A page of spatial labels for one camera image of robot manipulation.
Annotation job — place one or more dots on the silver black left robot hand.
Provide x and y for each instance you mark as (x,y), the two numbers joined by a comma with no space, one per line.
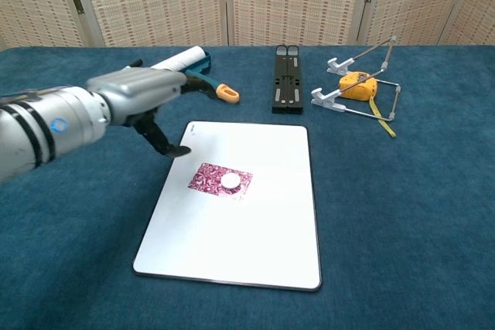
(135,90)

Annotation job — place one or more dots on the red patterned paper square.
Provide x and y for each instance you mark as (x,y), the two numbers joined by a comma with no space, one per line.
(203,179)

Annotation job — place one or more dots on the white oval magnet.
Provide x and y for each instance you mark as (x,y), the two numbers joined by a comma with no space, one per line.
(231,182)

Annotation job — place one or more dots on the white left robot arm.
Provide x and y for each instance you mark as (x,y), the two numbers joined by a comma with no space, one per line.
(46,129)

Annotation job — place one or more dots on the teal whiteboard marker black cap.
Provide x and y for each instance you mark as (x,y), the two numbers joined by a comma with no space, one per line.
(136,63)

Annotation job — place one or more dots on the white rectangular whiteboard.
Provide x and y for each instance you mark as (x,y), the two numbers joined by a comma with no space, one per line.
(232,237)

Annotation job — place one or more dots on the woven folding screen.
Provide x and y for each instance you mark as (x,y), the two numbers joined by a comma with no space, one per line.
(154,1)

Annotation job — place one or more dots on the black folding laptop stand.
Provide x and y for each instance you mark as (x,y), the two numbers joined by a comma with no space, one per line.
(287,82)

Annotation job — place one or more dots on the yellow tape measure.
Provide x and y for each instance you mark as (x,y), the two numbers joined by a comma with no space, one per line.
(357,89)

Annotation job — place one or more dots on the blue table cloth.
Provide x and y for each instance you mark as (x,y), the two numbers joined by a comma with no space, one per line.
(386,210)

